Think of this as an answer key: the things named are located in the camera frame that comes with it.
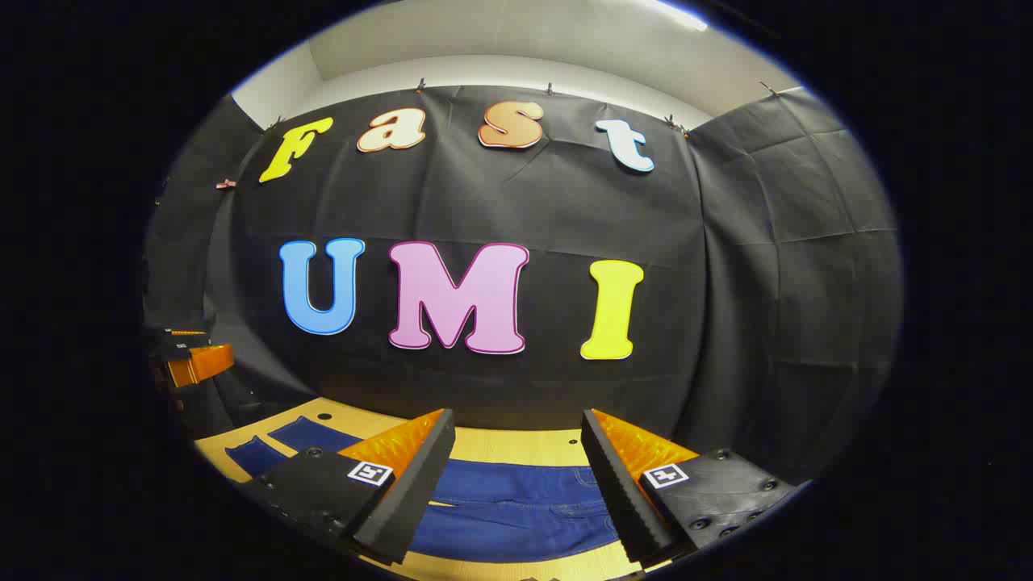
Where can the black backdrop cloth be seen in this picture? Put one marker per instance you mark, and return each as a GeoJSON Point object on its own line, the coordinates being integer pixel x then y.
{"type": "Point", "coordinates": [557, 202]}

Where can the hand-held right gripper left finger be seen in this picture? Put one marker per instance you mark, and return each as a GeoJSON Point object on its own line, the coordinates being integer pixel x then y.
{"type": "Point", "coordinates": [411, 492]}

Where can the blue jeans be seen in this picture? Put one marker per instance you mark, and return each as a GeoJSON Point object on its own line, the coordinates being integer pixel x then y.
{"type": "Point", "coordinates": [516, 508]}

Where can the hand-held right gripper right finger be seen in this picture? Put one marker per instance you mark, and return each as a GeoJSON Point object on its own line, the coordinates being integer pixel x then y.
{"type": "Point", "coordinates": [617, 492]}

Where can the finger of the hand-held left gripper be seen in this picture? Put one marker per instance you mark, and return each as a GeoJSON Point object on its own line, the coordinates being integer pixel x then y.
{"type": "Point", "coordinates": [202, 365]}

